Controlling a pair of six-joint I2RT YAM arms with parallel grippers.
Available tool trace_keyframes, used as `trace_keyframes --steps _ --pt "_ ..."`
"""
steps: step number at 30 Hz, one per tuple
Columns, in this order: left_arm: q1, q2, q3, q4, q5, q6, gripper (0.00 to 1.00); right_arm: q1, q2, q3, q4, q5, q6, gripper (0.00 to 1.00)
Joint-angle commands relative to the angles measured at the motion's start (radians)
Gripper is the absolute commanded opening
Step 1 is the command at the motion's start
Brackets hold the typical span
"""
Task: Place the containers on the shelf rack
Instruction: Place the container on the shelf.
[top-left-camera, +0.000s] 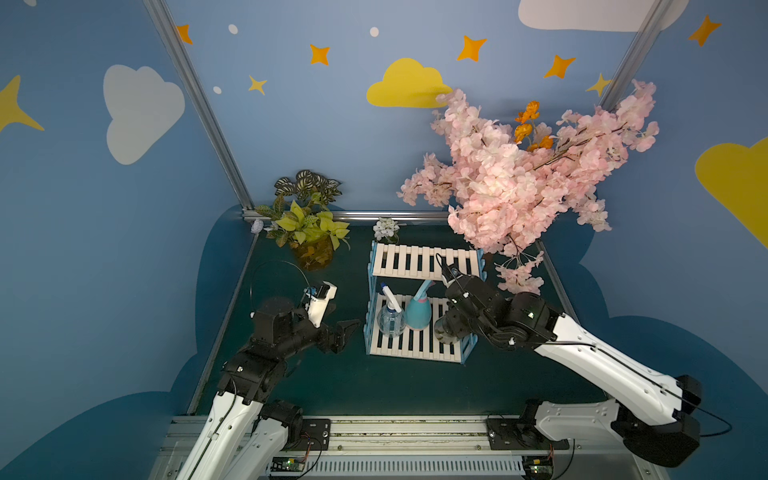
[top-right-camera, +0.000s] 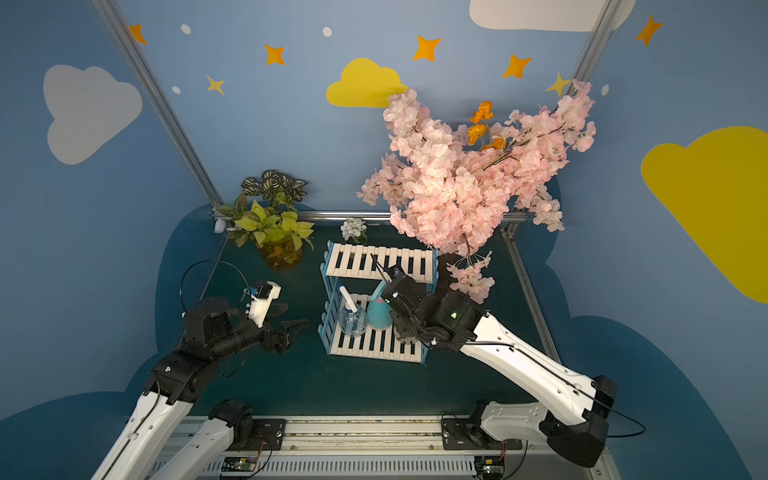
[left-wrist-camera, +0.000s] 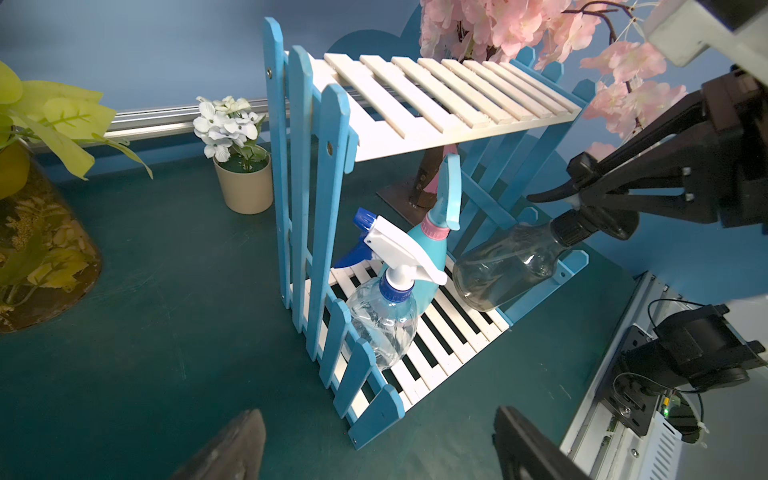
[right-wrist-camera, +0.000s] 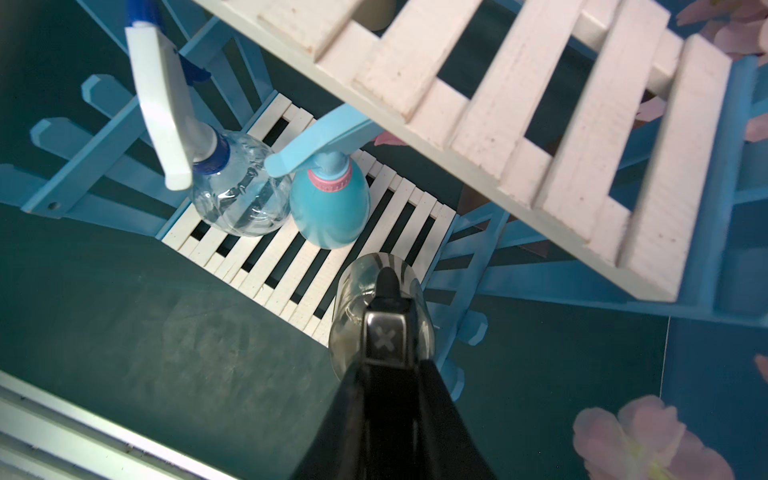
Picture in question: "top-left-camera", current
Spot clear blue-capped spray bottle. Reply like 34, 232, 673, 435
377, 284, 406, 338

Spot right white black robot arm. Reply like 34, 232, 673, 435
435, 256, 701, 468

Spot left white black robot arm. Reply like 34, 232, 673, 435
177, 297, 361, 479

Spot blue white slatted shelf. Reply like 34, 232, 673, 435
364, 242, 487, 364

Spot pink cherry blossom tree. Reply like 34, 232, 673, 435
398, 81, 659, 294

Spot small white flower pot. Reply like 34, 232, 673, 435
373, 217, 400, 244

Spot green leafy potted plant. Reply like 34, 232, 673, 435
256, 169, 349, 271

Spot left circuit board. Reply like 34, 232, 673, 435
270, 457, 305, 474

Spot circuit board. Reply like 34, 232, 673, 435
270, 457, 305, 474
522, 456, 554, 480

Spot right circuit board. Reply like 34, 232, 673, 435
522, 456, 554, 480

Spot orange artificial flowers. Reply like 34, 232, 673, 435
514, 101, 554, 152

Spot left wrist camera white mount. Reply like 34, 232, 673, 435
305, 281, 338, 328

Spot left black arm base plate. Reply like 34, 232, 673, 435
283, 418, 332, 452

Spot aluminium front rail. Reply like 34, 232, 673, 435
148, 415, 671, 480

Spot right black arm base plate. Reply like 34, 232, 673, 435
485, 417, 571, 451

